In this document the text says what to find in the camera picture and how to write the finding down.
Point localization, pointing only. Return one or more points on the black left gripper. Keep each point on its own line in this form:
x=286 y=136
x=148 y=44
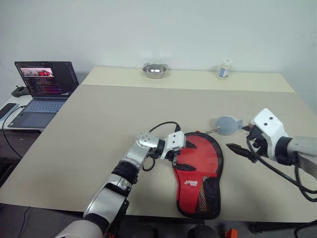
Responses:
x=173 y=155

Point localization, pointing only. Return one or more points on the grey round pouch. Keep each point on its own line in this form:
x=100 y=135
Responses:
x=226 y=125

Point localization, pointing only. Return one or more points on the black table frame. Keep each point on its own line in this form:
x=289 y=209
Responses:
x=277 y=226

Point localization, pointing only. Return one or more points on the black smartphone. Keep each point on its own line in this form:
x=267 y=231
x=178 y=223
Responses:
x=7 y=110

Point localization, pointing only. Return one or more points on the black red paddle case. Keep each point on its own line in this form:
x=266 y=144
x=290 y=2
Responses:
x=190 y=183

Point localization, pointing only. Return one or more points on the dark rounded shape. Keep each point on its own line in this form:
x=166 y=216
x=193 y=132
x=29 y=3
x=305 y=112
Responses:
x=203 y=231

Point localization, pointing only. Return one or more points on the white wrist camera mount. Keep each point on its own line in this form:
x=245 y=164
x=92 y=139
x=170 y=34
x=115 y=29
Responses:
x=270 y=129
x=175 y=141

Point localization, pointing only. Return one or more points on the open grey laptop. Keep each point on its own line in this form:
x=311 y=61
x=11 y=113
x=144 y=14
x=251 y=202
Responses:
x=49 y=79

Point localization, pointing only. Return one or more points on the white plastic bottle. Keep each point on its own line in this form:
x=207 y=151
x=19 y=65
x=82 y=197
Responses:
x=225 y=72

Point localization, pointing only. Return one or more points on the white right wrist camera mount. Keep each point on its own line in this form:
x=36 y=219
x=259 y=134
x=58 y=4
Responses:
x=270 y=129

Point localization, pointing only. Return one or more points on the stainless steel bowl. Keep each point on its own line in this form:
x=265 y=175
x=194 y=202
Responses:
x=154 y=72

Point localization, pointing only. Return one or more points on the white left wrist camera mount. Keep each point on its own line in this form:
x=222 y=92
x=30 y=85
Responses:
x=175 y=141

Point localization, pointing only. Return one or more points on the small red object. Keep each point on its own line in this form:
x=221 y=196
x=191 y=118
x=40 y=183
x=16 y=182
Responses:
x=231 y=233

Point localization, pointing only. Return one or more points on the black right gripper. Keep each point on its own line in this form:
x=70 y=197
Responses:
x=260 y=146

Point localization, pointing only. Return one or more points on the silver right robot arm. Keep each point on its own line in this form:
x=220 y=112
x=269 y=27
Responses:
x=304 y=146

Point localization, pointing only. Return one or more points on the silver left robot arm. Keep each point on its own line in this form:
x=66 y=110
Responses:
x=109 y=198

